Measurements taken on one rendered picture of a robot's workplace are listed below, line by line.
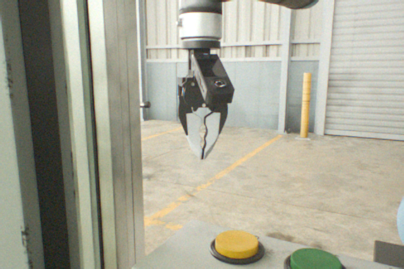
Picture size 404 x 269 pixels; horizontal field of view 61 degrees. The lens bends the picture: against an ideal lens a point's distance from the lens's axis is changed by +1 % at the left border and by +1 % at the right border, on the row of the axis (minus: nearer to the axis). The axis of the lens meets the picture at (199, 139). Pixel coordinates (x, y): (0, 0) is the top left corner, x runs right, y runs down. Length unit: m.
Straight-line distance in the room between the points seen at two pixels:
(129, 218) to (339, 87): 5.60
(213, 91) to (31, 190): 0.34
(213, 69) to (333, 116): 5.37
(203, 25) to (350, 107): 5.34
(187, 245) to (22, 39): 0.22
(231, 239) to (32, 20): 0.24
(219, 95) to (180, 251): 0.26
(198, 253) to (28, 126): 0.19
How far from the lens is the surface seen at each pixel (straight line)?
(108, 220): 0.33
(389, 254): 0.71
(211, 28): 0.60
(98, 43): 0.30
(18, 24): 0.22
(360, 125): 5.90
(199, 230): 0.37
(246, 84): 6.29
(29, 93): 0.21
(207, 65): 0.57
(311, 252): 0.32
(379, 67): 5.83
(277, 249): 0.34
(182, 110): 0.60
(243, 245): 0.32
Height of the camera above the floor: 1.06
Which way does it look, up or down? 12 degrees down
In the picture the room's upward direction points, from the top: straight up
